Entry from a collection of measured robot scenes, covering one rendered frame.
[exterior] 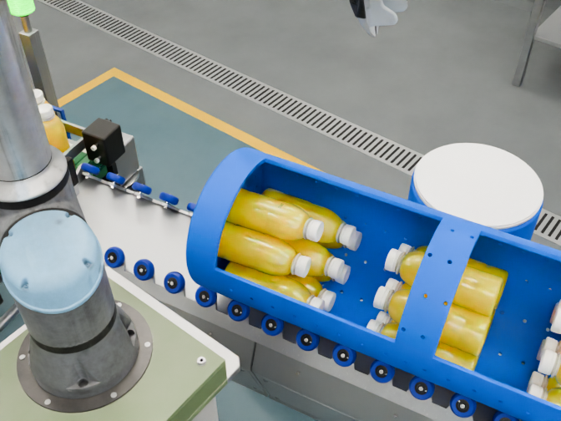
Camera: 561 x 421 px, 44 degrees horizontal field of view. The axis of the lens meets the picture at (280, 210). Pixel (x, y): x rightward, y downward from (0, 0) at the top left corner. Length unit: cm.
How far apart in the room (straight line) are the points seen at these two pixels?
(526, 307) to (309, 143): 206
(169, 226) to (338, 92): 217
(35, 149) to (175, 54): 308
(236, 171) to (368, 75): 258
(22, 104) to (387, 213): 74
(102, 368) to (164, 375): 9
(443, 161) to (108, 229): 77
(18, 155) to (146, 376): 35
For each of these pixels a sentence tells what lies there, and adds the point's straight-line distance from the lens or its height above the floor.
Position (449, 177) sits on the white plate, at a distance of 157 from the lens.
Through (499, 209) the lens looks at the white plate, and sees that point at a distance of 152.
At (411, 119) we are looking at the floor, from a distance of 349.
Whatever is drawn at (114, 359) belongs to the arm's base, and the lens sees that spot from 98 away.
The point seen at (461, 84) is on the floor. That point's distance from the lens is 380.
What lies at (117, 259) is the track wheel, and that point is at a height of 97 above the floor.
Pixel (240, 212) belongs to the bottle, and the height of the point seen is 116.
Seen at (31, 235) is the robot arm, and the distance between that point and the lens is 89.
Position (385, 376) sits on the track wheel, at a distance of 130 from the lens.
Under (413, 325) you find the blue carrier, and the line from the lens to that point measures 113.
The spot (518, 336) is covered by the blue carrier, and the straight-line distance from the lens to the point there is 139.
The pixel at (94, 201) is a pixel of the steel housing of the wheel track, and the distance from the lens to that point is 169.
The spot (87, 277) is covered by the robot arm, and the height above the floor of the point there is 141.
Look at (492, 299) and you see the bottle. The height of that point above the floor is 117.
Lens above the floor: 205
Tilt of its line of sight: 44 degrees down
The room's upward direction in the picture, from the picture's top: straight up
